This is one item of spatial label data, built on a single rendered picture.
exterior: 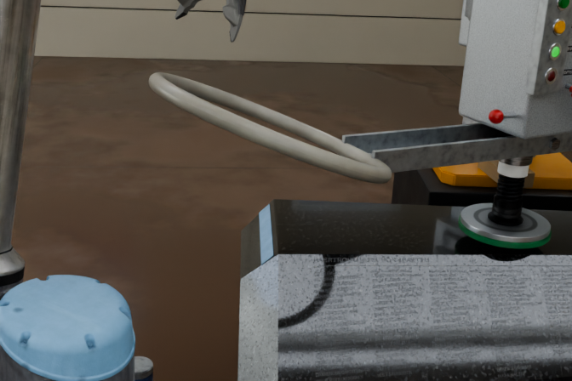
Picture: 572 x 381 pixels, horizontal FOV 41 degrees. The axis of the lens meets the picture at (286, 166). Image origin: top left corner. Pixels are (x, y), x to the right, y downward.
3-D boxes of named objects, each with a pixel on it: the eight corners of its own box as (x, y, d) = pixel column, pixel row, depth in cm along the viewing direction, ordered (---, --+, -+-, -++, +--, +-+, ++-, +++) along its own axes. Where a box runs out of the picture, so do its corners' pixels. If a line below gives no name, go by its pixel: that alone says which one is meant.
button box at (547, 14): (551, 90, 165) (574, -46, 155) (560, 93, 162) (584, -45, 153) (523, 93, 161) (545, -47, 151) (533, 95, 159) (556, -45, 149)
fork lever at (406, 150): (554, 129, 199) (558, 110, 197) (616, 151, 183) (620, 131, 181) (330, 152, 166) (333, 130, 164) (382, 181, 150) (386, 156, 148)
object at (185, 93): (304, 133, 179) (309, 122, 179) (438, 207, 139) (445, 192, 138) (112, 65, 151) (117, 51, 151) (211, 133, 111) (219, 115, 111)
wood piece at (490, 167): (477, 167, 255) (478, 152, 253) (505, 166, 257) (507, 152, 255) (503, 188, 236) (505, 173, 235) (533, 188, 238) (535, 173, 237)
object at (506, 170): (512, 166, 186) (514, 152, 185) (534, 175, 180) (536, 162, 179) (491, 169, 183) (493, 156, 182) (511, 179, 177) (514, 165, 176)
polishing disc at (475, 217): (520, 205, 198) (520, 201, 198) (568, 239, 179) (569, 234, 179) (445, 209, 193) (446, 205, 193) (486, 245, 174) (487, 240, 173)
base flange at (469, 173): (414, 140, 294) (415, 128, 292) (539, 145, 296) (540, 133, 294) (442, 185, 248) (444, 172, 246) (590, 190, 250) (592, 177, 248)
